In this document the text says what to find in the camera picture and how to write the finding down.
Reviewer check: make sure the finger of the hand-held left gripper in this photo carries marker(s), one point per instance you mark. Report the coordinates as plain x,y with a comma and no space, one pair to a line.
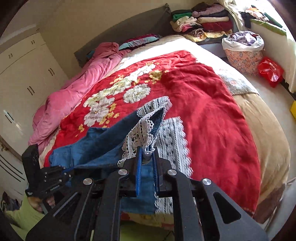
56,182
55,172

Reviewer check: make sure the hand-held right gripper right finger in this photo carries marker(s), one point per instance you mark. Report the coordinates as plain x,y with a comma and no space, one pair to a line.
155,177

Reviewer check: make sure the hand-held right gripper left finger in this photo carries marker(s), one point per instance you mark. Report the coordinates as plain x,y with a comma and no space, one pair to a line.
138,172

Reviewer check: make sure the blue denim pants lace trim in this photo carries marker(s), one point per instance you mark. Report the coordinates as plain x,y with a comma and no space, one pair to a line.
97,143

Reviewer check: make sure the person's left forearm green sleeve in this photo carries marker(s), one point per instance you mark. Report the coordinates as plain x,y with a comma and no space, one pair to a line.
20,219

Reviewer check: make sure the person's left hand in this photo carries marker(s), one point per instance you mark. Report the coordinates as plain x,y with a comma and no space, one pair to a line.
36,204

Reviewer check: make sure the dark cloth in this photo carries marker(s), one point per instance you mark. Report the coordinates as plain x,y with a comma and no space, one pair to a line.
9,202

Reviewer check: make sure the red floral blanket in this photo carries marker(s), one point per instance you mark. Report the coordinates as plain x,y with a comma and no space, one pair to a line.
208,115

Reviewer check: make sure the pink duvet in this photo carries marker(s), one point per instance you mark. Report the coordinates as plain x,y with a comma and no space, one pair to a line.
76,85

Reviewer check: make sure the white wardrobe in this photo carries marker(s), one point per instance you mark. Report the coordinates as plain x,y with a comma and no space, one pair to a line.
23,69

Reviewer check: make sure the teal blue cloth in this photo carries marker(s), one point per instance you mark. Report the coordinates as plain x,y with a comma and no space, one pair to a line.
90,54

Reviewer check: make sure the grey patterned quilt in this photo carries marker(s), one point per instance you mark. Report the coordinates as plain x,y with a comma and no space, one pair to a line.
240,85

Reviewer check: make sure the teal maroon patterned pillow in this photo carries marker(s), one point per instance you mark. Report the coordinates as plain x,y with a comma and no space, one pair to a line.
138,41

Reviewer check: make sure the floral laundry basket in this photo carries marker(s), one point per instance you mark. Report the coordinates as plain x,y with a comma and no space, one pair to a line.
242,61

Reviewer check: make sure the dark grey headboard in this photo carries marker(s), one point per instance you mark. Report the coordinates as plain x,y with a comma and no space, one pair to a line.
127,25

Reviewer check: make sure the yellow object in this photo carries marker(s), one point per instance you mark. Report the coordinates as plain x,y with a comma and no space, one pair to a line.
293,111

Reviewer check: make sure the red plastic bag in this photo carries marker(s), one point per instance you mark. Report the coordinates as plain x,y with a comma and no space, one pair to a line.
270,70

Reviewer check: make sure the pile of folded clothes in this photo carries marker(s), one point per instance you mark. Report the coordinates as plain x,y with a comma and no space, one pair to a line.
208,25

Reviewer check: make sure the lavender crumpled clothes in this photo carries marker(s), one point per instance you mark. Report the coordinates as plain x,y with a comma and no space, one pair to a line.
242,38

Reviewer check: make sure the cream curtain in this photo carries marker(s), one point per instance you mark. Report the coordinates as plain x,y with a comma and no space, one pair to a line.
233,16

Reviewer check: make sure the green sill mat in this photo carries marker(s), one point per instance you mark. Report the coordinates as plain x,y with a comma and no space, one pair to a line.
270,27

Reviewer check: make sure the heap of mixed clothes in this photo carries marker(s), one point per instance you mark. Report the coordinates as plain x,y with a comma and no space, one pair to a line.
256,14

